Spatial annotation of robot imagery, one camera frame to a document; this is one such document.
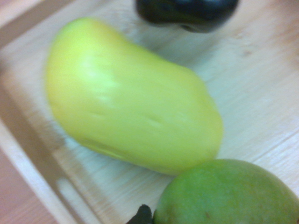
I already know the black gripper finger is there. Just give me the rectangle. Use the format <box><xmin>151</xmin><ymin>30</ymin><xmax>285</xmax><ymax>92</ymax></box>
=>
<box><xmin>126</xmin><ymin>204</ymin><xmax>154</xmax><ymax>224</ymax></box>

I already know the green apple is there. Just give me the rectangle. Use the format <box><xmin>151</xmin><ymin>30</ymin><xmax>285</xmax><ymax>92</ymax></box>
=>
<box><xmin>153</xmin><ymin>159</ymin><xmax>299</xmax><ymax>224</ymax></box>

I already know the yellow mango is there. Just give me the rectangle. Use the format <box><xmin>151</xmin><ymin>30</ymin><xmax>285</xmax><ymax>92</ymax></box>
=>
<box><xmin>44</xmin><ymin>16</ymin><xmax>225</xmax><ymax>175</ymax></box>

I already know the dark purple eggplant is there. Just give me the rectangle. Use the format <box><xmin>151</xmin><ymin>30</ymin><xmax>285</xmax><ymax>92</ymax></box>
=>
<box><xmin>135</xmin><ymin>0</ymin><xmax>239</xmax><ymax>34</ymax></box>

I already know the wooden tray with handle slot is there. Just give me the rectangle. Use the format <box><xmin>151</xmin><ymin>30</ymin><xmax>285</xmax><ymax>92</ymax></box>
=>
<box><xmin>0</xmin><ymin>0</ymin><xmax>299</xmax><ymax>224</ymax></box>

